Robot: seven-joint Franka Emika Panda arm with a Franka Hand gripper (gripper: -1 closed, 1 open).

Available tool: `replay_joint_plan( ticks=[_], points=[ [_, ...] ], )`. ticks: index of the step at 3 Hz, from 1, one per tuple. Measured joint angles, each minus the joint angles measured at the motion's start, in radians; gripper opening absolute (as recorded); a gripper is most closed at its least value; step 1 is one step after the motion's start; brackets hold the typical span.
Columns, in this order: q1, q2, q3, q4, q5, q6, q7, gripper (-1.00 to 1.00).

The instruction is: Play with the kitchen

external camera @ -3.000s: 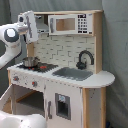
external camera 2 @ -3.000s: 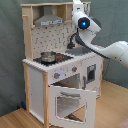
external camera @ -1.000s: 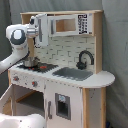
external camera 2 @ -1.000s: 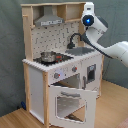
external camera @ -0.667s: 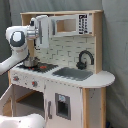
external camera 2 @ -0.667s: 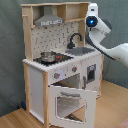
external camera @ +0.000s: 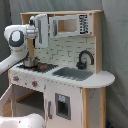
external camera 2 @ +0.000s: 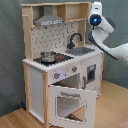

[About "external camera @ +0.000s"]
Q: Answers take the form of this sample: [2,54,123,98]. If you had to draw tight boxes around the wooden toy kitchen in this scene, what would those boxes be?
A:
[6,9,116,128]

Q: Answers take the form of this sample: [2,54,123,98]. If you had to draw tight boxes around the grey toy sink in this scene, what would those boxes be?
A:
[53,67,92,81]

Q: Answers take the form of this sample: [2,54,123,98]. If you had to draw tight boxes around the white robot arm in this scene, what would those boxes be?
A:
[0,20,45,128]

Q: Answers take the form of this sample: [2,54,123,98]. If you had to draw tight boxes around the red stove knob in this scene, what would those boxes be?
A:
[32,81,38,87]
[13,76,19,81]

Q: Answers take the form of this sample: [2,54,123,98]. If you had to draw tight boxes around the small metal pot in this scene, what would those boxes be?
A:
[23,57,39,67]

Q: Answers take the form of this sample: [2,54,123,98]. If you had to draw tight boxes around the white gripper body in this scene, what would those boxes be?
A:
[26,20,38,39]

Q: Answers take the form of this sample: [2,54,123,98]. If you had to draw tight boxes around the white toy microwave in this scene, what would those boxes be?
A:
[35,13,93,48]

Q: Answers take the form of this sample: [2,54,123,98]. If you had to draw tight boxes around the white oven door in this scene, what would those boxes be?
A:
[0,86,12,117]

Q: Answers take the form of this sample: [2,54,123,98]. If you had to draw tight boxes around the left red stove knob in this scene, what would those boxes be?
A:
[13,76,19,81]

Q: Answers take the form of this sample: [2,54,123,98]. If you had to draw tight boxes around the white cabinet door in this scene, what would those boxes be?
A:
[44,81,82,128]

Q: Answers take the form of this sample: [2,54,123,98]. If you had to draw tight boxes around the right red stove knob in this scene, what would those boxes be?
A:
[32,81,38,87]

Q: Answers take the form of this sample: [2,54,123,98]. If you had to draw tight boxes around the black toy faucet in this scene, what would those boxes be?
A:
[76,50,94,70]

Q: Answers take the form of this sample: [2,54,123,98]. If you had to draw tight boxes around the black toy stovetop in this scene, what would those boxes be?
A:
[19,62,56,73]

